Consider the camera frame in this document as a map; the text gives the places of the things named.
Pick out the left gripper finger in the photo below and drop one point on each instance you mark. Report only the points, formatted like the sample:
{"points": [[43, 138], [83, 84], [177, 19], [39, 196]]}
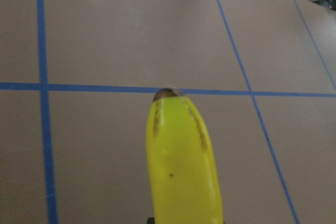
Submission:
{"points": [[150, 220]]}

